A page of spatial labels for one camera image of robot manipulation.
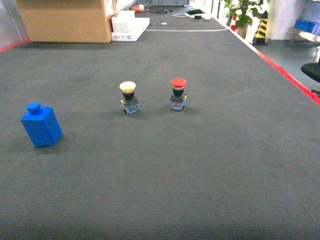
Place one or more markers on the potted green plant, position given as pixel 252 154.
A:
pixel 244 11

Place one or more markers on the black office chair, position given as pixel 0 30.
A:
pixel 312 70

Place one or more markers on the red mushroom push button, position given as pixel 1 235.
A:
pixel 178 98

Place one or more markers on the blue block part with knob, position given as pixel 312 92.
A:
pixel 41 125

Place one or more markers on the yellow black striped bollard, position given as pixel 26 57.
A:
pixel 259 38

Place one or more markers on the large cardboard box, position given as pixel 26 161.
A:
pixel 68 21

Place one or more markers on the red white traffic cone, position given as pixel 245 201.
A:
pixel 233 23

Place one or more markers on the red conveyor side rail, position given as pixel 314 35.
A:
pixel 279 69

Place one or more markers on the white flat box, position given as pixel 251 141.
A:
pixel 126 27

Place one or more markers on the yellow mushroom push button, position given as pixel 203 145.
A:
pixel 129 103

